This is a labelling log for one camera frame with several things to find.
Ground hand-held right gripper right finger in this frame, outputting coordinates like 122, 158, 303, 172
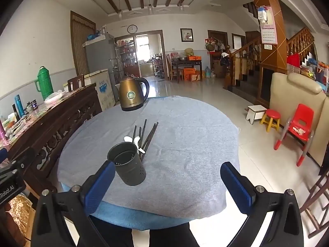
220, 162, 305, 247

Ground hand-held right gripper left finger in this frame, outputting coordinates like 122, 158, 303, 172
31, 160, 116, 247

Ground dark perforated utensil holder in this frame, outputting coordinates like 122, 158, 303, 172
107, 142, 147, 186

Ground bunch of dark chopsticks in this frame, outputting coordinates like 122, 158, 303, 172
132, 119, 159, 161

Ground bright blue cloth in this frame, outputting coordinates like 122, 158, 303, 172
60, 180, 198, 231

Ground golden patterned cloth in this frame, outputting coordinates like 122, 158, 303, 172
9, 194, 33, 238

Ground blue bottle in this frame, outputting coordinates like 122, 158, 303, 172
14, 95, 25, 117

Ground carved wooden sideboard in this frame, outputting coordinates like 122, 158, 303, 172
0, 84, 103, 193

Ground blue-grey tablecloth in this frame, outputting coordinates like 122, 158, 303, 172
57, 96, 241, 218

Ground white plastic bag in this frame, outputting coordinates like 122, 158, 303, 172
45, 90, 64, 104

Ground person's dark trousers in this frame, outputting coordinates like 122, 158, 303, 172
90, 215, 201, 247

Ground small white stool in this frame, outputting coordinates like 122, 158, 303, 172
245, 105, 268, 125

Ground yellow stool with red seat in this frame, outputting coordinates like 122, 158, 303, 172
260, 109, 281, 133

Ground green thermos flask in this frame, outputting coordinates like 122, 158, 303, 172
35, 66, 54, 101

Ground brown wooden chair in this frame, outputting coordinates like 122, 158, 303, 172
299, 166, 329, 239

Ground white chest freezer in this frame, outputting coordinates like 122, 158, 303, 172
85, 69, 116, 108

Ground red plastic child chair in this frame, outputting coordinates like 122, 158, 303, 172
274, 104, 315, 167

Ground golden electric kettle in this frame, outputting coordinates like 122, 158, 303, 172
119, 76, 150, 112

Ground dark wooden chair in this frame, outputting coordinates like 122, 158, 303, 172
67, 75, 85, 92

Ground beige sofa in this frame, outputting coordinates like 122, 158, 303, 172
269, 72, 329, 169

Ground wooden staircase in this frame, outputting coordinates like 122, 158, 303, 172
223, 27, 316, 101

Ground grey refrigerator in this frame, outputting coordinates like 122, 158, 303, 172
83, 37, 116, 74

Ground glass display shelf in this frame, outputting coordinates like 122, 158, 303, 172
114, 38, 137, 77

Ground brown curtain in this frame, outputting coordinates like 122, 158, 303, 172
70, 11, 96, 77

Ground dark wooden dining table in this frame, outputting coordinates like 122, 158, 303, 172
171, 59, 203, 83

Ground wooden dining chair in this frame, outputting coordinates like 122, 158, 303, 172
166, 54, 181, 82

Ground wooden pillar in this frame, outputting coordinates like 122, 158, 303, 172
245, 0, 288, 74

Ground pile of colourful bags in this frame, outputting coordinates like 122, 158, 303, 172
287, 53, 329, 93

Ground hanging baskets and hats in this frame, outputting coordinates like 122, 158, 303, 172
205, 37, 226, 52

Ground pink wall calendar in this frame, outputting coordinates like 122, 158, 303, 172
260, 6, 278, 45

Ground framed wall picture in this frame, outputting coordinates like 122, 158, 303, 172
180, 28, 194, 42

